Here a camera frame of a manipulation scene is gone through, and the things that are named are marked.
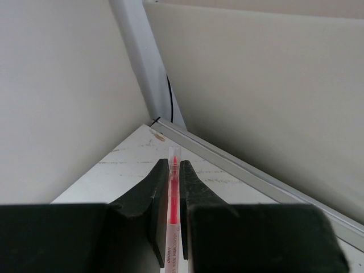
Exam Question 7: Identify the pink highlighter pen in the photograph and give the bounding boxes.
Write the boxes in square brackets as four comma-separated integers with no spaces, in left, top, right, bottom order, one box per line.
[165,147,181,273]

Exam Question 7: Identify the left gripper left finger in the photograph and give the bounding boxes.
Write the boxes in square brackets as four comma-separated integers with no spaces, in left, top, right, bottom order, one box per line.
[107,159,168,268]

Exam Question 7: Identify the aluminium rail back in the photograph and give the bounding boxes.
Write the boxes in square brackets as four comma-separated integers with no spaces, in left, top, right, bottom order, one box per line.
[150,119,363,251]

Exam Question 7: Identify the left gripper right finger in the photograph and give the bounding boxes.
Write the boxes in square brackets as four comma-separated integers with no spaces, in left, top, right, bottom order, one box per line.
[179,160,239,260]

